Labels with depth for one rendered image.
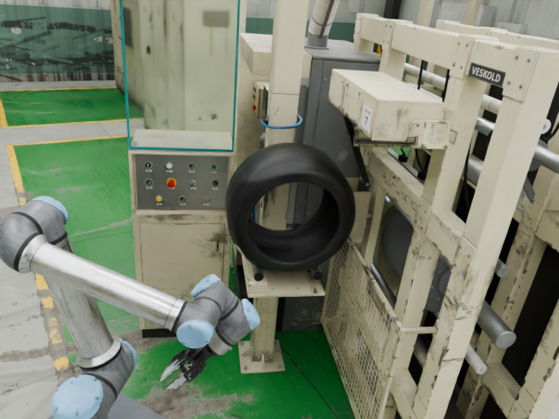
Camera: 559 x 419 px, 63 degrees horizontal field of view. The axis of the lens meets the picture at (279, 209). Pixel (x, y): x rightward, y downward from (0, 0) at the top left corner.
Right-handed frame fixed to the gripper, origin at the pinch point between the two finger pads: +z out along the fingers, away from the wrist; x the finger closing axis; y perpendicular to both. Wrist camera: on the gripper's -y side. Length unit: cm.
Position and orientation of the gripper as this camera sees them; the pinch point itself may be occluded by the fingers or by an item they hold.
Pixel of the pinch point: (167, 381)
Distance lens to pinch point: 160.2
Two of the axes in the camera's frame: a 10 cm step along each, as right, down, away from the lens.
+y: -0.5, 0.6, -10.0
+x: 6.5, 7.6, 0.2
